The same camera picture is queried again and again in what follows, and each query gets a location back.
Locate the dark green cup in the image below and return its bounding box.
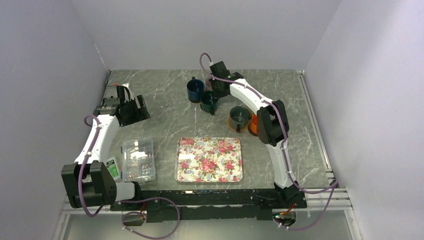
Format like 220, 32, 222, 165
200, 90, 218, 115

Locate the dark blue cup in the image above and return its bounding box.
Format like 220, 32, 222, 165
186, 76, 205, 103

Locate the grey green cup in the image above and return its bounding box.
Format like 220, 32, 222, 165
229, 106, 250, 123

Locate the orange cup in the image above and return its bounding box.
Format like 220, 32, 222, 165
248, 114, 258, 137

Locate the lilac cup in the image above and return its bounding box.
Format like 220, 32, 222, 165
205, 77, 213, 91

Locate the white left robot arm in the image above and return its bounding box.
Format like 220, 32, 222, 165
61, 83, 150, 210

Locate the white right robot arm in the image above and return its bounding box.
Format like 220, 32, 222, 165
209, 61, 307, 209

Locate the clear plastic screw box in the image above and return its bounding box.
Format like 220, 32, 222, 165
121, 137, 156, 183

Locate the green white box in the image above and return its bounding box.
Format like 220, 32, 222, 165
105, 157, 123, 183

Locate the floral serving tray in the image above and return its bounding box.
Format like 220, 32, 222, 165
174, 137, 243, 183

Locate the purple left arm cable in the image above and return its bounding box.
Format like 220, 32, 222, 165
76, 114, 181, 240

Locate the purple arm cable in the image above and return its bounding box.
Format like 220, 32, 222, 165
199, 52, 339, 232
76, 114, 181, 240

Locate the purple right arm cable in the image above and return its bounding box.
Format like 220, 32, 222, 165
199, 52, 339, 232

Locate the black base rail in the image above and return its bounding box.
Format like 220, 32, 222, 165
110, 188, 308, 223

